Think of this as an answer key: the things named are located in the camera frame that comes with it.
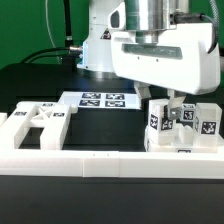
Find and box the black cable bundle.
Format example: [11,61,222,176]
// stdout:
[20,0,84,65]

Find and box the white chair back part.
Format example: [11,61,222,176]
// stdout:
[0,101,78,150]

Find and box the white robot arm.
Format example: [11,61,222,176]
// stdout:
[78,0,220,119]

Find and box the white thin cable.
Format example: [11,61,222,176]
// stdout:
[45,0,63,65]

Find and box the white chair seat part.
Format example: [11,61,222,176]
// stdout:
[144,124,224,153]

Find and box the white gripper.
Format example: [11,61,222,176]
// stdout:
[109,0,220,120]

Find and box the white tag sheet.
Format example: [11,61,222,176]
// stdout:
[59,91,141,110]

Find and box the white U-shaped obstacle frame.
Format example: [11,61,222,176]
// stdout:
[0,113,224,179]

